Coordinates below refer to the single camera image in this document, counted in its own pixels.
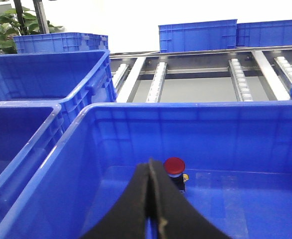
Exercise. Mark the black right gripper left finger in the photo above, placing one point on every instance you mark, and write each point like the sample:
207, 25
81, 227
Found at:
127, 217

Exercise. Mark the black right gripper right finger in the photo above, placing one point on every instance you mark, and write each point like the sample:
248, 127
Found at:
173, 217

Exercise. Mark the red mushroom push button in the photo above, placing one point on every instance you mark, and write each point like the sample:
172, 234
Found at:
175, 167

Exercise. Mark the large blue crate right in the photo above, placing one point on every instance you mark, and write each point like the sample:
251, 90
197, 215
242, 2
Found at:
238, 157

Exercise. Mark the large blue crate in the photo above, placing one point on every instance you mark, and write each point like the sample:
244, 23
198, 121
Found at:
238, 157
28, 132

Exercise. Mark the white roller track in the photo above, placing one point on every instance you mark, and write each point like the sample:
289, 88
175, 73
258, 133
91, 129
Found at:
285, 70
157, 83
240, 84

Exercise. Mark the white guide bar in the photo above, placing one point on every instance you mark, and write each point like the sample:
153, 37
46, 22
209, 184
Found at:
128, 86
275, 86

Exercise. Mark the large blue crate left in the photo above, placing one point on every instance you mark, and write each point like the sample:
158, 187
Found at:
28, 132

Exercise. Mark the rear blue crate left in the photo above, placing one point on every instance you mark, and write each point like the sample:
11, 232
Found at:
71, 79

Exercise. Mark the small blue side crate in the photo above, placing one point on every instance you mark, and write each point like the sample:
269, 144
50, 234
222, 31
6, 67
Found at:
60, 42

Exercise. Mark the far blue crate right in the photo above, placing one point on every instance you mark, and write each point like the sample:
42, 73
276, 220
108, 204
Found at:
264, 34

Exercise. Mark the green potted plant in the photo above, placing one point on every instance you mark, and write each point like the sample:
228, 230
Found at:
10, 27

